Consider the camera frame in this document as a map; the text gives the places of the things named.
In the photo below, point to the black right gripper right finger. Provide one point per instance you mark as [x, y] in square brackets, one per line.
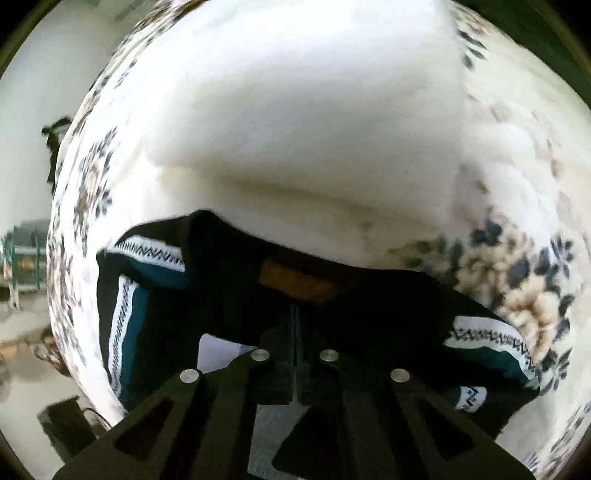
[390, 417]

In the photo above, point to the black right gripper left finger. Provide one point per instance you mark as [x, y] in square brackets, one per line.
[196, 426]

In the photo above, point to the black knit patterned sweater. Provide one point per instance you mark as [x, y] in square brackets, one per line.
[163, 285]

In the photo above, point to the floral brown blue blanket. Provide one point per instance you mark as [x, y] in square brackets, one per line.
[515, 236]

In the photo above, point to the white shelf with green trays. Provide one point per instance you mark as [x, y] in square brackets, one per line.
[24, 257]

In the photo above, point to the white pillow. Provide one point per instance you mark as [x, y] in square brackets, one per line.
[355, 99]

